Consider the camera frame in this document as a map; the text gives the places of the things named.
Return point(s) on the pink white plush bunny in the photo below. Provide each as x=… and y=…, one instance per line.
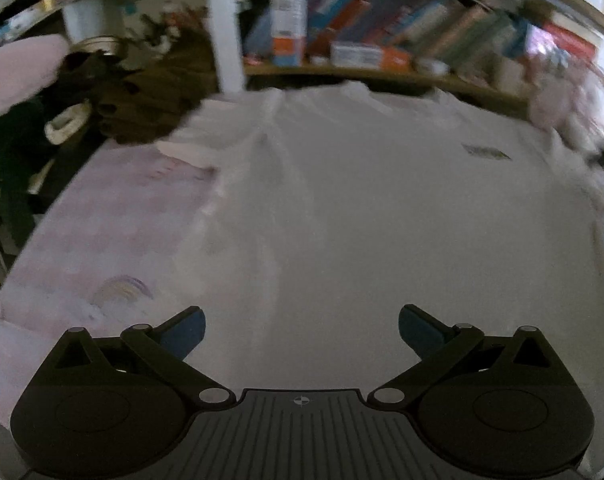
x=566, y=95

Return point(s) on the flat white orange carton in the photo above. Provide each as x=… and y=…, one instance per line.
x=366, y=55

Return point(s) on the row of colourful books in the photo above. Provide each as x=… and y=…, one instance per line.
x=431, y=15

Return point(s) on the white and wooden bookshelf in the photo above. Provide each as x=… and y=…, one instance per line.
x=224, y=25

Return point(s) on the round metal tin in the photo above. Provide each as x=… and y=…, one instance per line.
x=99, y=44

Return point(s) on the pale pink soft cloth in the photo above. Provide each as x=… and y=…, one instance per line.
x=17, y=75

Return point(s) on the white shirt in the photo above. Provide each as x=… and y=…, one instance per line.
x=357, y=210

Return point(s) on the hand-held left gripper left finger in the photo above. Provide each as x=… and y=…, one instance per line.
x=184, y=332

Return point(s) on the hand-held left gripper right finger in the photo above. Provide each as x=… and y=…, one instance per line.
x=419, y=330

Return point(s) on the thick red book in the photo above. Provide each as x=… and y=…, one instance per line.
x=571, y=42

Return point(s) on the small white box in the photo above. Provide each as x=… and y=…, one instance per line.
x=431, y=66

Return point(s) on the pink checked printed desk mat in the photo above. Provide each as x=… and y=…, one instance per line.
x=107, y=220

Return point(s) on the tall white orange carton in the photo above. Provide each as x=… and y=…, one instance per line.
x=288, y=25

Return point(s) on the brown cloth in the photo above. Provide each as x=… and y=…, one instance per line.
x=147, y=95

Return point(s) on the dark cloth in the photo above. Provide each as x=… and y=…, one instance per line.
x=12, y=160

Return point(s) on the small white cloth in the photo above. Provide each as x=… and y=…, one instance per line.
x=64, y=125

